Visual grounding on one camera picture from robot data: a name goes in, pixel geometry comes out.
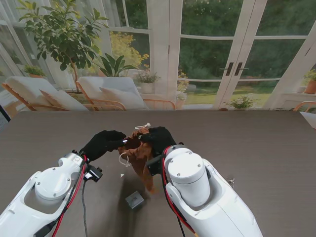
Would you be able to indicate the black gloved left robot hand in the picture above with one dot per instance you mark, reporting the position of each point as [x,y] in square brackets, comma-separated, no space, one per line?
[101,145]

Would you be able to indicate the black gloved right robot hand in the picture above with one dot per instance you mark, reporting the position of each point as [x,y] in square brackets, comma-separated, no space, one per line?
[161,139]

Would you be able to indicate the silver charger head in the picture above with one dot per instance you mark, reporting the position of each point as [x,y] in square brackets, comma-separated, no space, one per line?
[134,199]

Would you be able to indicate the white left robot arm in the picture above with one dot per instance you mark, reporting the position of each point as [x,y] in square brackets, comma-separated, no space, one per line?
[47,187]

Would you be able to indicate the orange rattan side chair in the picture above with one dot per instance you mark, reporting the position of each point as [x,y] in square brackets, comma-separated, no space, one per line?
[160,103]

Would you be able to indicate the yellow flowers in pale pot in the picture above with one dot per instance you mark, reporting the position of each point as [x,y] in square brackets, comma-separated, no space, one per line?
[181,98]

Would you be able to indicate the flowers in white pot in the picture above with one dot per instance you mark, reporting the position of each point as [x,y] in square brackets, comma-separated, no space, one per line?
[147,86]

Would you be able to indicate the small clear plastic scrap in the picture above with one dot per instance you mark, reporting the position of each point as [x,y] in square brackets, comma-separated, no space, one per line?
[231,180]

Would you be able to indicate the broad-leaf green plant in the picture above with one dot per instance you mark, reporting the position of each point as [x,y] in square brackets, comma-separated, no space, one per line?
[113,65]

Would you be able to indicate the white flowering potted plant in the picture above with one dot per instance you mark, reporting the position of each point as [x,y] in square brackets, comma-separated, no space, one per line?
[240,103]

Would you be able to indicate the small plant in terracotta pot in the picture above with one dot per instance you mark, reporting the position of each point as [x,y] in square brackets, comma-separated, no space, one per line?
[33,72]

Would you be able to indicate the dark object at table edge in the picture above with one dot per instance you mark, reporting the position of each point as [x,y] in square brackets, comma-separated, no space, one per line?
[3,116]

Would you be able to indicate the white french double door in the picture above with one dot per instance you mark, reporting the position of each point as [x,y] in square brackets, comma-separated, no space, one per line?
[243,37]

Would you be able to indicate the white paper sheet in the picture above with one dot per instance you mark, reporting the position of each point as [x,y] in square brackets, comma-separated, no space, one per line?
[309,119]

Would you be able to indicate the green plant in orange pot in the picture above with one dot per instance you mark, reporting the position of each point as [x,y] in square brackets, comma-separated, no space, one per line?
[310,87]

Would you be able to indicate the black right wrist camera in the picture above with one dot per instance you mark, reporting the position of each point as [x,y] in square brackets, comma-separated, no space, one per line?
[155,166]

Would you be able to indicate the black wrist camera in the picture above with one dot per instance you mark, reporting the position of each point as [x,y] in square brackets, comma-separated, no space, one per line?
[93,172]
[155,166]

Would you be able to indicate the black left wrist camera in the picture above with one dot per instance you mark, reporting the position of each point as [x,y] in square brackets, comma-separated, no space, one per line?
[93,172]

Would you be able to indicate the orange curved chair frame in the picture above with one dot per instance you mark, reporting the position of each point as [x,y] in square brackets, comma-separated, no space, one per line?
[302,105]

